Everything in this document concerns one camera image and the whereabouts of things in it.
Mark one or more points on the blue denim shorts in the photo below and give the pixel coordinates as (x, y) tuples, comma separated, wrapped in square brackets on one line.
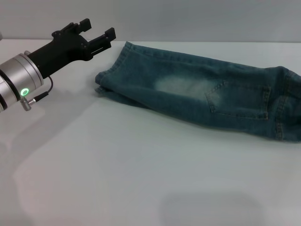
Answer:
[(200, 94)]

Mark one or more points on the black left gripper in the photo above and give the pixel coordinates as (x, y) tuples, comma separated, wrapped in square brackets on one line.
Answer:
[(58, 51)]

